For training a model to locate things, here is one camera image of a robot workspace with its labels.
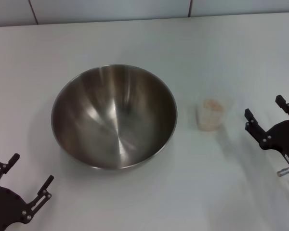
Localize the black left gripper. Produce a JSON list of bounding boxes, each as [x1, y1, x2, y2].
[[0, 153, 55, 231]]

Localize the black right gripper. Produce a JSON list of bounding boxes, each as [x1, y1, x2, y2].
[[244, 95, 289, 179]]

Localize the clear plastic cup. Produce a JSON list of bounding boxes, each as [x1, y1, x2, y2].
[[195, 95, 235, 132]]

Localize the stainless steel mixing bowl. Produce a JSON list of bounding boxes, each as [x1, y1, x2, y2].
[[51, 64, 178, 170]]

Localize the right wrist cable with plug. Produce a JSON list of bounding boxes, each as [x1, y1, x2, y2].
[[276, 166, 289, 178]]

